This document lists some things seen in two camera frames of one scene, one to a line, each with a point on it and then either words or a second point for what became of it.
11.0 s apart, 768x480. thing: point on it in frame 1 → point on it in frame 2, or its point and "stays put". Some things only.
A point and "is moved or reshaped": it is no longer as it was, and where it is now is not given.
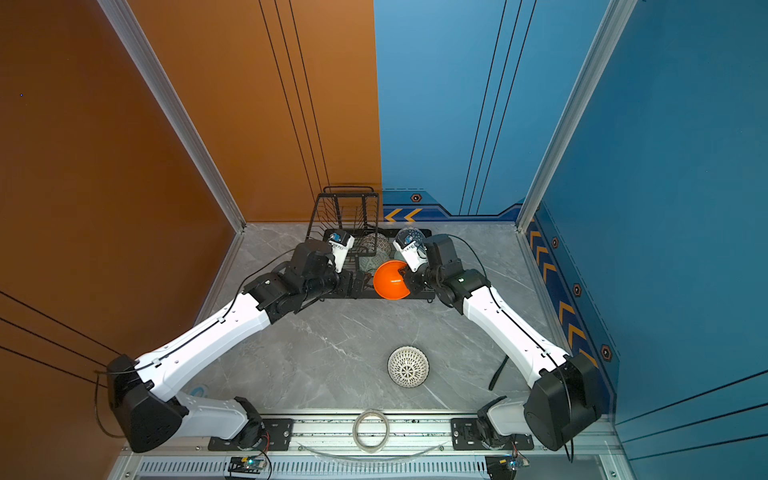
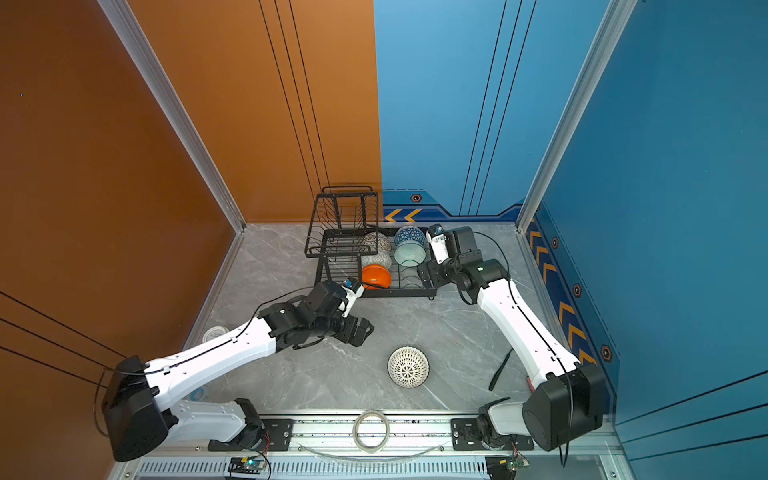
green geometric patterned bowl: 372,262 stays put
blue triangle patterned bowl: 409,234 stays put
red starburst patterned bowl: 408,366 stays put
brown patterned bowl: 375,242 stays put
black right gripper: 413,286 → 433,268
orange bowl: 388,281 is moved or reshaped
